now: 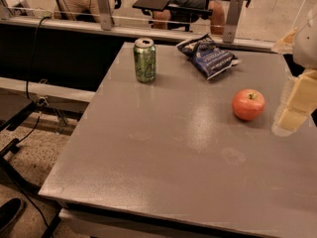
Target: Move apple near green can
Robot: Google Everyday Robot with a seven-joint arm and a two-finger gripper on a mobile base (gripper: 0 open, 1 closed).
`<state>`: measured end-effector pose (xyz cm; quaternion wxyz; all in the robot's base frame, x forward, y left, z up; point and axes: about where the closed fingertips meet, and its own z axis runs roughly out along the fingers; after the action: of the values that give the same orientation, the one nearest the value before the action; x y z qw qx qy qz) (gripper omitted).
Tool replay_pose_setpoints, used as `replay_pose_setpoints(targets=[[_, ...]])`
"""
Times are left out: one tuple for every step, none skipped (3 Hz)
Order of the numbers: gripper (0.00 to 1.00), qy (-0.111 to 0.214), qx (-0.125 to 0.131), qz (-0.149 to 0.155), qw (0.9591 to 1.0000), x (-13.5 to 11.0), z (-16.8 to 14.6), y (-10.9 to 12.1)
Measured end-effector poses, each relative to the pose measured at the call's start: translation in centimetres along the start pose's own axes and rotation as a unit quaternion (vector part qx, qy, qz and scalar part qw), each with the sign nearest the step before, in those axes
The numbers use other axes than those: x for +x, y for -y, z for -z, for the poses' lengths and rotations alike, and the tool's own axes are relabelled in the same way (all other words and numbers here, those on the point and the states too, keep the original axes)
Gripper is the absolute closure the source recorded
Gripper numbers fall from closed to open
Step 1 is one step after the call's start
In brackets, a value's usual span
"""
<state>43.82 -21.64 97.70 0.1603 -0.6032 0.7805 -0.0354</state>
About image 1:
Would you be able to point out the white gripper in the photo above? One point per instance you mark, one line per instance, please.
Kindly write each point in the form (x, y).
(307, 45)

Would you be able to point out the red apple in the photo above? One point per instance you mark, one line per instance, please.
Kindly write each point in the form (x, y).
(248, 104)

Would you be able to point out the green soda can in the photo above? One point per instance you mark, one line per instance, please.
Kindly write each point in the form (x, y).
(145, 59)

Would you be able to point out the blue chip bag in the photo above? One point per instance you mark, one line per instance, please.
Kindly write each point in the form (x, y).
(206, 56)

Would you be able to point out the black tablet on stand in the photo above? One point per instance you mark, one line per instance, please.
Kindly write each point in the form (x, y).
(154, 5)

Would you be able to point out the black shoe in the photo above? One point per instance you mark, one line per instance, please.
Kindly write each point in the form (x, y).
(10, 211)

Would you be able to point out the right metal bracket post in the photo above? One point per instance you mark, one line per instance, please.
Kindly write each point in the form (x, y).
(233, 16)

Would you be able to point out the metal bracket post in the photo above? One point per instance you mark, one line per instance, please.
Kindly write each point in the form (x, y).
(106, 21)
(233, 16)

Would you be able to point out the left metal bracket post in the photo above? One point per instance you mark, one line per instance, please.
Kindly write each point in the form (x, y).
(106, 21)

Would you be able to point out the black side table frame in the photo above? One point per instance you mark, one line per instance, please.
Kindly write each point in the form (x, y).
(14, 109)

